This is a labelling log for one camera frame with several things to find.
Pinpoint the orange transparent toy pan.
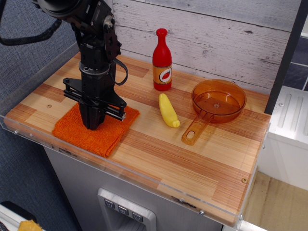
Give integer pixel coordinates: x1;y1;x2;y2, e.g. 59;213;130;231
181;79;247;145

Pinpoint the yellow object bottom corner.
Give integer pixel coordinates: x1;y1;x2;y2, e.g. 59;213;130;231
18;220;43;231

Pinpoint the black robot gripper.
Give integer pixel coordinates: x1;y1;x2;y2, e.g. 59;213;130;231
63;64;127;130

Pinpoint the silver toy fridge cabinet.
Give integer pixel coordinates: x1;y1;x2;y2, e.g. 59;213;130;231
45;148;223;231

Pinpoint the clear acrylic table guard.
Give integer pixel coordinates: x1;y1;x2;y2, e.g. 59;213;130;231
0;54;270;227

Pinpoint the red toy sauce bottle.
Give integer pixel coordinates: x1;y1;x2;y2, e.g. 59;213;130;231
152;28;172;91

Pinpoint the black vertical post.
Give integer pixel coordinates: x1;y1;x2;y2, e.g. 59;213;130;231
264;0;308;115

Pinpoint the white toy sink unit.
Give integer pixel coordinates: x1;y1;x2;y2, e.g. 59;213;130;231
257;86;308;190

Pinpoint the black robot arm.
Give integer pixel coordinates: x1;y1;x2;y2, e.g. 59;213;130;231
33;0;128;130

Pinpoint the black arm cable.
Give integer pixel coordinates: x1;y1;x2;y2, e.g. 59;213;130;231
0;0;129;87

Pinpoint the orange knitted cloth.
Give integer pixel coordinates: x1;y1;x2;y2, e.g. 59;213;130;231
52;104;140;157

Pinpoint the yellow toy banana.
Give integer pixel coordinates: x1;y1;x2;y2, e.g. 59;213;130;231
158;93;180;128

